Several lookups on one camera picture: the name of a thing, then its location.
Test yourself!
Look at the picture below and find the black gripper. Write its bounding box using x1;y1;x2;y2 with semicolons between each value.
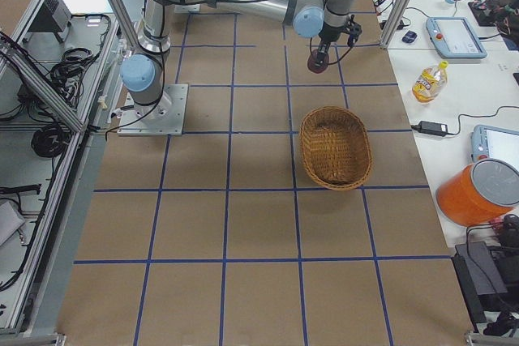
316;23;343;66

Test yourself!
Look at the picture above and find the dark purple apple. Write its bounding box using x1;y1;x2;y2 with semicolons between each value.
307;49;329;74

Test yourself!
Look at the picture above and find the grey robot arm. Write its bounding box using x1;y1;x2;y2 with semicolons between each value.
121;0;362;128

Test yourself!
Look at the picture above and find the woven wicker basket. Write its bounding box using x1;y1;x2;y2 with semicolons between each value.
299;106;372;190

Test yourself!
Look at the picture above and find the dark blue pouch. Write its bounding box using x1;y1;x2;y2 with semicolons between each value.
401;31;418;45

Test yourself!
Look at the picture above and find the orange juice bottle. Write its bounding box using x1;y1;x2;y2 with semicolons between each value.
412;60;449;103

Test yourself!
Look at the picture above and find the left teach pendant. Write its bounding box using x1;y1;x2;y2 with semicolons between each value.
425;17;487;60

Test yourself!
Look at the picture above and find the teach pendant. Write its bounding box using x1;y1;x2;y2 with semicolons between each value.
425;17;487;60
470;124;519;170

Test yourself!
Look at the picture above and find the black power adapter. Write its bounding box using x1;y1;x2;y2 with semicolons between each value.
411;121;448;137

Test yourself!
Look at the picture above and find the right teach pendant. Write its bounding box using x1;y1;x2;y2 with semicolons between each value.
470;124;519;170

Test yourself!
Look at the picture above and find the orange bucket with lid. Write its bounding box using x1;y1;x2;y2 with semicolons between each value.
435;158;518;227

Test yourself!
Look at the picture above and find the aluminium frame post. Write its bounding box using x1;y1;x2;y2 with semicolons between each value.
379;0;431;50

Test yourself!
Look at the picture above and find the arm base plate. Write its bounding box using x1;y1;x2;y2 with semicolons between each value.
117;84;189;136

